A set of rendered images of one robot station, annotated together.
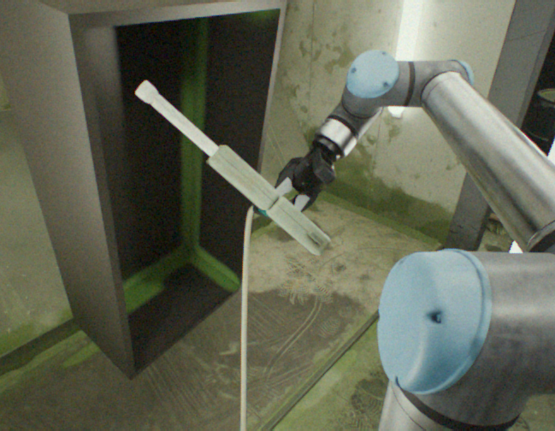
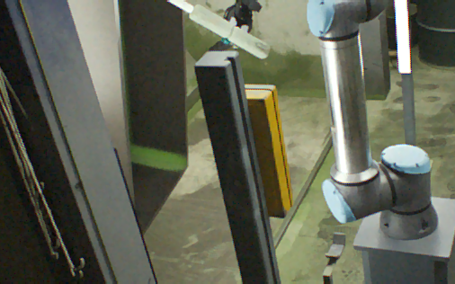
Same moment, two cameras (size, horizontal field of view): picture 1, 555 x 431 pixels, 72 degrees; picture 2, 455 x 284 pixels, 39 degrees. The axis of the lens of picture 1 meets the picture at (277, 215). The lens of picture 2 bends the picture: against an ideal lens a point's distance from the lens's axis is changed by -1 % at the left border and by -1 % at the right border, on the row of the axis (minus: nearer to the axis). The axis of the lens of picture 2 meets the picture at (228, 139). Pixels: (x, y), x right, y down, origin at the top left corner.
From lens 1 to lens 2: 1.49 m
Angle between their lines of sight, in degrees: 12
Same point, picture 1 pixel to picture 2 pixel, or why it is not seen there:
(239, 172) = (209, 16)
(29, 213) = not seen: outside the picture
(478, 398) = (342, 24)
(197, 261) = (135, 159)
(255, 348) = (214, 232)
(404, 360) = (319, 22)
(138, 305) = not seen: hidden behind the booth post
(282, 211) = (238, 34)
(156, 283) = not seen: hidden behind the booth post
